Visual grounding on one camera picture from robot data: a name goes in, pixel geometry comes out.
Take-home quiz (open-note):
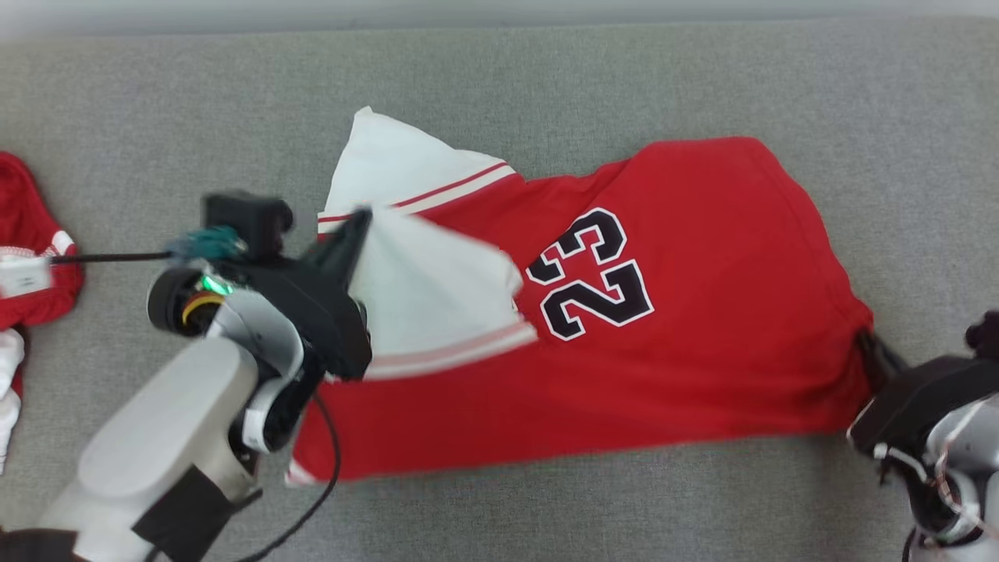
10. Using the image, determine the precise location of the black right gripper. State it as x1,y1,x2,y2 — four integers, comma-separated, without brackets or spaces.
847,332,999,458

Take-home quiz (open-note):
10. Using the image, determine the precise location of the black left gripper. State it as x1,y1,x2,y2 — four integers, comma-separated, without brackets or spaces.
226,207,374,382

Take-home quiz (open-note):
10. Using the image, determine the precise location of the red white number 23 jersey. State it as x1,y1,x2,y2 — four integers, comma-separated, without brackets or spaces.
285,107,875,489

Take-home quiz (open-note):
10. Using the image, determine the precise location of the crumpled red white garment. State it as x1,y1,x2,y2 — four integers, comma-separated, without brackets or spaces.
0,151,85,477

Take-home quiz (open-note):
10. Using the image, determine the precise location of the grey fabric sofa cushion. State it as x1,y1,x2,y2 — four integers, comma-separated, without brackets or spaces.
0,16,999,562

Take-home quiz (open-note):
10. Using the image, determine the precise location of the teal cable connector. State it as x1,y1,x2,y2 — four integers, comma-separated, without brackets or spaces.
168,226,244,262

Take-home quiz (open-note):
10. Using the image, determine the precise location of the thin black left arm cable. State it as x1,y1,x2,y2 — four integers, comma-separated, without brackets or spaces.
234,390,342,562

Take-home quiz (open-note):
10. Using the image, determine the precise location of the left camera cable white label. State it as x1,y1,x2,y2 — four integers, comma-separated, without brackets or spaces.
0,250,174,298

